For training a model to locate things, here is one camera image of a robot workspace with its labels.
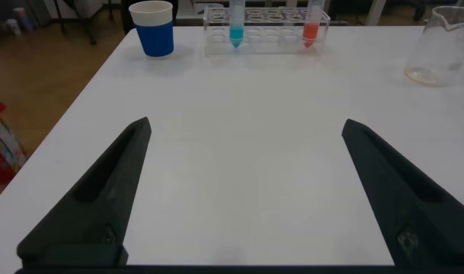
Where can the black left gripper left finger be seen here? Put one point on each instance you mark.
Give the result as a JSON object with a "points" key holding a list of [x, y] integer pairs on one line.
{"points": [[98, 198]]}

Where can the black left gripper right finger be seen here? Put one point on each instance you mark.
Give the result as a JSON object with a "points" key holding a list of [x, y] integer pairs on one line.
{"points": [[410, 198]]}

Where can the clear plastic tube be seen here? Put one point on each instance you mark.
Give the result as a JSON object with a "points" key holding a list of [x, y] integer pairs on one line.
{"points": [[311, 32]]}

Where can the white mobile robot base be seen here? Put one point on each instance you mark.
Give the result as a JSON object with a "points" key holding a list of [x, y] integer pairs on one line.
{"points": [[193, 7]]}

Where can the clear glass beaker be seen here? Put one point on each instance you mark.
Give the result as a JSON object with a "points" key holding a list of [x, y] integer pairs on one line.
{"points": [[437, 49]]}

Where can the clear acrylic test tube rack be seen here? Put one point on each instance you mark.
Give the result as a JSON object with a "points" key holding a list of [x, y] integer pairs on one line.
{"points": [[269, 38]]}

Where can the test tube with blue liquid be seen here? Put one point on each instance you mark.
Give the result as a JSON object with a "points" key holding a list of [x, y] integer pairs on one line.
{"points": [[236, 33]]}

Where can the red snack bag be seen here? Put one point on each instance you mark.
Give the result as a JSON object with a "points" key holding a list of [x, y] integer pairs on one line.
{"points": [[1, 160]]}

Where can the black metal stand legs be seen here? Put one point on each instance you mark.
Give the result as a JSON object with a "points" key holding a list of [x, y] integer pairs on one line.
{"points": [[87, 32]]}

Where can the blue and white paper cup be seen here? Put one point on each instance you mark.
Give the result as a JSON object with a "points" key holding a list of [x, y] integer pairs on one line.
{"points": [[155, 38]]}

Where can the black monitor stand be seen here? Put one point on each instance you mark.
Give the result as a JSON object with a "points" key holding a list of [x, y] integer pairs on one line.
{"points": [[419, 9]]}

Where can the white standing desk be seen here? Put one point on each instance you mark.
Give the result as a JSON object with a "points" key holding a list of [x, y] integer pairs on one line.
{"points": [[376, 11]]}

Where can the small white cup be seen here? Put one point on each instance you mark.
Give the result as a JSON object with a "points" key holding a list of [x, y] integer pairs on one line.
{"points": [[13, 27]]}

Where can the pink bottle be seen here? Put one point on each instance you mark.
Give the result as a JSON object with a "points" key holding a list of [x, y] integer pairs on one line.
{"points": [[24, 19]]}

